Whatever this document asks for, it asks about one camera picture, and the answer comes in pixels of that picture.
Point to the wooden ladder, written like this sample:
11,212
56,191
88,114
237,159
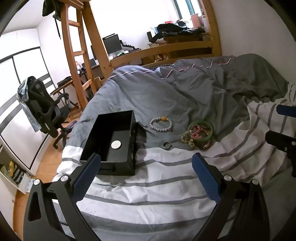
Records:
69,46

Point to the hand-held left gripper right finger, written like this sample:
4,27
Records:
205,177

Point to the pile of dark clothes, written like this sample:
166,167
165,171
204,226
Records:
178,29

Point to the white sliding wardrobe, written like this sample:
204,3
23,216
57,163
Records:
20,92

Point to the white shelf unit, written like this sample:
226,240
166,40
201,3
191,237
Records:
11,169

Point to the black computer monitor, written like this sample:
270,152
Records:
111,44

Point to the white round disc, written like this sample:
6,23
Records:
116,144

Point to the grey duvet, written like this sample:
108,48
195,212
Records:
175,92

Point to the black keyboard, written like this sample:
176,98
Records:
130,47

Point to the white grey striped blanket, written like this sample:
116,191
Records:
161,185

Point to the black laptop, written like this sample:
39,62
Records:
90,63

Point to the black office chair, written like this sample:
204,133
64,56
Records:
48,109

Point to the green jade bangle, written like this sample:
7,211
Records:
200,121

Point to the wooden bed frame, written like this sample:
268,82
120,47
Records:
99,46

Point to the black box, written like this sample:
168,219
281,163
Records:
108,136

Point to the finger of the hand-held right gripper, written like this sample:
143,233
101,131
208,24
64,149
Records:
281,139
286,110

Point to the pink container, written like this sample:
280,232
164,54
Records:
195,19

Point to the hanging dark garment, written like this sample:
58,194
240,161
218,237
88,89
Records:
49,9

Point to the wooden folding table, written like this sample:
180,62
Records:
62,87

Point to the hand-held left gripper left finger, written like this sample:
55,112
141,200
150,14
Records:
86,177

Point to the light blue cloth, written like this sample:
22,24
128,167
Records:
24,92

